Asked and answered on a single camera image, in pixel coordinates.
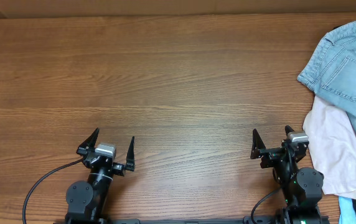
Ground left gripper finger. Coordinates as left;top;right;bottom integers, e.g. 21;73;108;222
79;128;100;149
125;136;135;172

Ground light blue denim shorts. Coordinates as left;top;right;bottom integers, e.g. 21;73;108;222
297;21;356;133

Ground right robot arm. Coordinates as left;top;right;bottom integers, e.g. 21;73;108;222
250;125;329;224

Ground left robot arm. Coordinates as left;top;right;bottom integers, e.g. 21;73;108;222
65;129;135;223

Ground beige cotton shorts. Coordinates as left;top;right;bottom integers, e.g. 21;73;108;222
303;96;356;199

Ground light blue cloth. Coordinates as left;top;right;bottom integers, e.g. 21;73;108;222
339;196;356;224

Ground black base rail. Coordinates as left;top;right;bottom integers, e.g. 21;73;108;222
54;215;330;224

